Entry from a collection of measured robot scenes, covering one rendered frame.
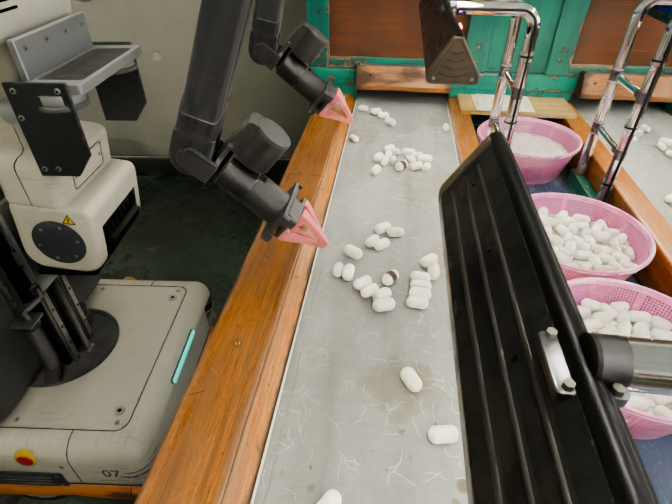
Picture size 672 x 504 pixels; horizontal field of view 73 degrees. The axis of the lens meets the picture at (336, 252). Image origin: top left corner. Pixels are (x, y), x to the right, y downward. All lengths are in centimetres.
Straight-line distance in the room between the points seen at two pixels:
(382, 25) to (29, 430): 144
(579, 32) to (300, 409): 134
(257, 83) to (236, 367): 199
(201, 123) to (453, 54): 38
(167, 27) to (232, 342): 203
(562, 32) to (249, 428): 138
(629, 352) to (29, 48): 87
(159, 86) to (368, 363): 218
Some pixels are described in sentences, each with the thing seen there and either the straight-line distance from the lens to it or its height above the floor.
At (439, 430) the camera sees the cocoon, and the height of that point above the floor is 76.
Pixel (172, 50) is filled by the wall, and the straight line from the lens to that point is 256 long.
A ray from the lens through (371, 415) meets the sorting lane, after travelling 62.
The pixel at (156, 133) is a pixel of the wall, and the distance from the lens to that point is 275.
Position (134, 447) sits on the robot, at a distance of 123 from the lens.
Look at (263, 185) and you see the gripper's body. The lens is 70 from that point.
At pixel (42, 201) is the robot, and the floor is 82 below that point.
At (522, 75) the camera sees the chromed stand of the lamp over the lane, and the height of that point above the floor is 100.
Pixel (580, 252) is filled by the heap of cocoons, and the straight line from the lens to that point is 97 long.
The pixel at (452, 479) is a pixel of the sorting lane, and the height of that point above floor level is 74.
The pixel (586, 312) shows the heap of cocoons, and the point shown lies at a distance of 84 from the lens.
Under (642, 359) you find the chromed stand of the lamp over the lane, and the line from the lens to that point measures 22.
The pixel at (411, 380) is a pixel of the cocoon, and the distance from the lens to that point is 63.
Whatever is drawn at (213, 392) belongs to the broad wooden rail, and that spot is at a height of 76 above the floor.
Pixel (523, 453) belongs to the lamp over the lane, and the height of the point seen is 108.
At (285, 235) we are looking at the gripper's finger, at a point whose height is 84.
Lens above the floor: 126
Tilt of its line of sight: 38 degrees down
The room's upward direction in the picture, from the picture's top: straight up
